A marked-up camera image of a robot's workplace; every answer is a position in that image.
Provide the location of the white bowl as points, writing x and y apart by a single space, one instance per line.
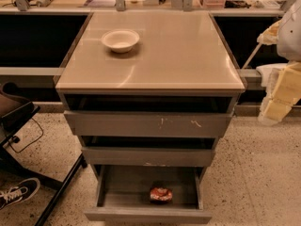
120 40

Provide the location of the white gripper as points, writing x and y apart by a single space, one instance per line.
290 37

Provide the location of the grey middle drawer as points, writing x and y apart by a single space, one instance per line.
149 151

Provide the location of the red coke can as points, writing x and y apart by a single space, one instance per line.
160 195

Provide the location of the grey bottom drawer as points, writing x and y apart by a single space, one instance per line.
124 194

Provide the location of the white stick with black tip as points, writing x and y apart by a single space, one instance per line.
257 48

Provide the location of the black and white sneaker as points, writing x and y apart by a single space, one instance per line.
22 192

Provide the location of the grey top drawer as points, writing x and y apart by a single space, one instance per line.
149 116

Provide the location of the grey drawer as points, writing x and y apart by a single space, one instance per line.
124 194
149 151
149 116

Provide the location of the grey drawer cabinet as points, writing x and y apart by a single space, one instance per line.
178 54

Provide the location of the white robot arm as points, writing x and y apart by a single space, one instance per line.
289 34

